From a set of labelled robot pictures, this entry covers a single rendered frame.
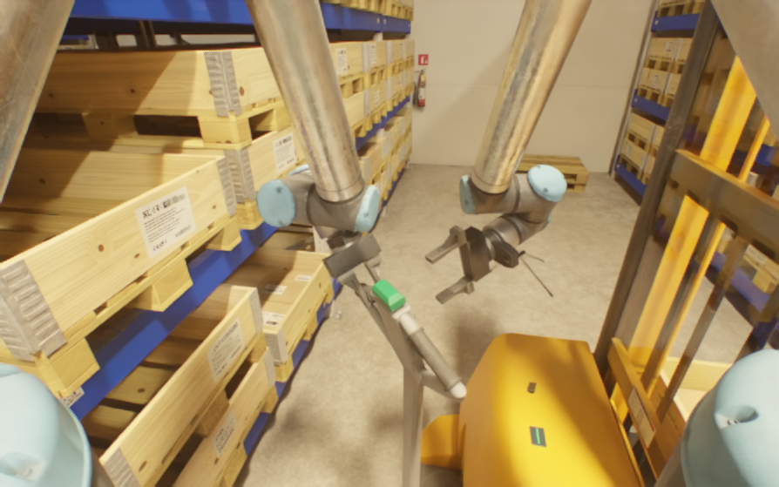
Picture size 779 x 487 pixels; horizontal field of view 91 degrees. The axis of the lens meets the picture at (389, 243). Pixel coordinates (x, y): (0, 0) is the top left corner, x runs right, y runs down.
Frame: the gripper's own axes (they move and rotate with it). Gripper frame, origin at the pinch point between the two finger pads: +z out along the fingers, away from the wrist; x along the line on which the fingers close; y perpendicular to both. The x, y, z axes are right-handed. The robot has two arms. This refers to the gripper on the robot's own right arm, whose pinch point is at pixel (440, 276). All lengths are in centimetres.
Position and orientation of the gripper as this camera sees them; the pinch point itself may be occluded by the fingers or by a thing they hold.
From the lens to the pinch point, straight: 93.9
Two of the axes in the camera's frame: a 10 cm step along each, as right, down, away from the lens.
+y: -5.3, -4.0, 7.5
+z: -8.1, 4.9, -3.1
